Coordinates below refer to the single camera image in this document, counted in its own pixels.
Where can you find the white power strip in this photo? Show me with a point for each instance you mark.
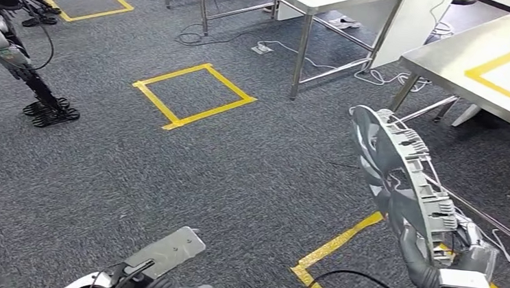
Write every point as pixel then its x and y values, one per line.
pixel 262 48

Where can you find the pair of grey slippers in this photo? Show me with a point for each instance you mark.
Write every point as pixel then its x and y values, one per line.
pixel 344 22

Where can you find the steel workbench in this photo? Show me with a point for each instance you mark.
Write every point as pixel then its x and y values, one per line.
pixel 448 62

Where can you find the silver wheel cover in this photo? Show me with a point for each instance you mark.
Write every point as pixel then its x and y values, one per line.
pixel 398 172

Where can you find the white board panel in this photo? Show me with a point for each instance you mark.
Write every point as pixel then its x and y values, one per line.
pixel 409 32

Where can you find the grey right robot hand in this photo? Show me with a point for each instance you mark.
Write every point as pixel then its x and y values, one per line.
pixel 418 270

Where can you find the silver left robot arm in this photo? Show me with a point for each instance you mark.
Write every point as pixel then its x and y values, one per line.
pixel 82 286

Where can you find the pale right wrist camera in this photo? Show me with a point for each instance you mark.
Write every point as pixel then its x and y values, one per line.
pixel 465 280

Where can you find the steel table frame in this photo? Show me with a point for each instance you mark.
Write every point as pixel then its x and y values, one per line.
pixel 204 7

